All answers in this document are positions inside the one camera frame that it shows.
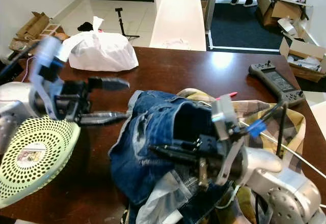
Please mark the yellow grey plaid shirt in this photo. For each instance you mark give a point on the yellow grey plaid shirt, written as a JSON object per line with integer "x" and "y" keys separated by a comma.
{"x": 293, "y": 127}

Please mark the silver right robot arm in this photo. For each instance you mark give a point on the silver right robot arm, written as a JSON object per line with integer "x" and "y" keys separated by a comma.
{"x": 275, "y": 178}

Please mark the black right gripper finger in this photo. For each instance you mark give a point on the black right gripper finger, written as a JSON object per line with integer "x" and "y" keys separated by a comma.
{"x": 181, "y": 149}
{"x": 186, "y": 157}

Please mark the blue denim shorts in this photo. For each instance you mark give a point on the blue denim shorts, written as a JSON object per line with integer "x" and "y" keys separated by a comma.
{"x": 158, "y": 127}

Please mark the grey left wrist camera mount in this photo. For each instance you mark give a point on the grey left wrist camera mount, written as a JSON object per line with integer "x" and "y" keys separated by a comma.
{"x": 51, "y": 51}

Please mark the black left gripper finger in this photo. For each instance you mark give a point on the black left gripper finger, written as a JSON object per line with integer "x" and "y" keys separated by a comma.
{"x": 102, "y": 118}
{"x": 109, "y": 84}

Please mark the red pen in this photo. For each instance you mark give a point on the red pen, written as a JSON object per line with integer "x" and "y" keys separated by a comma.
{"x": 226, "y": 95}

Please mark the white plastic shell chair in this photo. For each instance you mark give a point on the white plastic shell chair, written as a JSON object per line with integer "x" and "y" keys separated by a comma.
{"x": 178, "y": 18}

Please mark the grey handheld controller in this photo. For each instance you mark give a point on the grey handheld controller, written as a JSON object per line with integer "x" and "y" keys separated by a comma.
{"x": 277, "y": 81}

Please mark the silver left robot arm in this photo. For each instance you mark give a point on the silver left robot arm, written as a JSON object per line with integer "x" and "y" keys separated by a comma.
{"x": 12, "y": 112}

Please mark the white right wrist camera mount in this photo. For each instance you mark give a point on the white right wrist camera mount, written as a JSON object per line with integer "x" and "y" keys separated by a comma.
{"x": 226, "y": 112}

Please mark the white plastic bag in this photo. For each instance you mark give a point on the white plastic bag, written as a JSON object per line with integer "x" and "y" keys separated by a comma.
{"x": 107, "y": 53}

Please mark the open cardboard box white flaps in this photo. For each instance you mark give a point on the open cardboard box white flaps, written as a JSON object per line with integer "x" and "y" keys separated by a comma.
{"x": 298, "y": 48}

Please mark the flattened brown cardboard box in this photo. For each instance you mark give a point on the flattened brown cardboard box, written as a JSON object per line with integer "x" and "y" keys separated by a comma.
{"x": 33, "y": 26}

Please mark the green perforated plastic basket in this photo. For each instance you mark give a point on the green perforated plastic basket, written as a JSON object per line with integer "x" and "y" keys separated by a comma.
{"x": 41, "y": 173}

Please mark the black tripod stand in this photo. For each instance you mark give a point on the black tripod stand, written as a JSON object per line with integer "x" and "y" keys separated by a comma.
{"x": 119, "y": 19}

